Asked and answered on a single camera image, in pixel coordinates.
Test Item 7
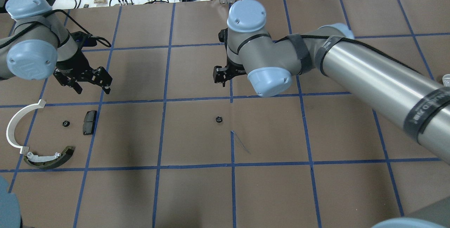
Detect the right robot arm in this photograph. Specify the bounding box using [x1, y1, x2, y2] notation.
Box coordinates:
[213, 0, 449, 164]

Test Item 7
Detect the black brake pad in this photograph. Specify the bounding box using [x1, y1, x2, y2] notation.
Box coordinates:
[82, 111, 97, 135]

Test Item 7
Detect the ribbed metal tray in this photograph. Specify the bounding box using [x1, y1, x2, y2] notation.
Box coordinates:
[442, 74, 450, 87]

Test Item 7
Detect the white curved plastic piece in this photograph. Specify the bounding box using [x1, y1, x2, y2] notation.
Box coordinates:
[6, 99, 47, 155]

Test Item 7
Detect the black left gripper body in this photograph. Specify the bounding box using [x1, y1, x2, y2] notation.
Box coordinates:
[53, 51, 113, 95]

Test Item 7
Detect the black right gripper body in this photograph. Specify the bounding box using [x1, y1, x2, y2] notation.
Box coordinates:
[213, 57, 246, 87]

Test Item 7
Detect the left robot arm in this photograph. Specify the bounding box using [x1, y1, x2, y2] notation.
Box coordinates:
[0, 0, 113, 94]

